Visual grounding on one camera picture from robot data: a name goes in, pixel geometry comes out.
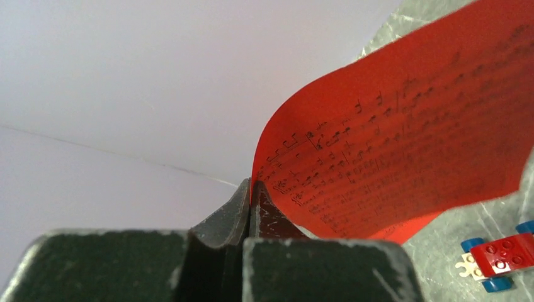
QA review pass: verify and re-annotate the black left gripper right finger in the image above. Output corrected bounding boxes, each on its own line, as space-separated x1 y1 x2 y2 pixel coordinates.
242 181 424 301

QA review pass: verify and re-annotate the red blue toy car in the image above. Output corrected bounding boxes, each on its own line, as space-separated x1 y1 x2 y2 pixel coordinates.
455 220 533 293

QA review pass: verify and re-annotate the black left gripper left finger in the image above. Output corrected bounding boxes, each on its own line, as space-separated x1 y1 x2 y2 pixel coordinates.
1 179 250 301

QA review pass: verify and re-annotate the red sheet music folder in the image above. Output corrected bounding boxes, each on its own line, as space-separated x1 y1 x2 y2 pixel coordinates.
251 1 533 243

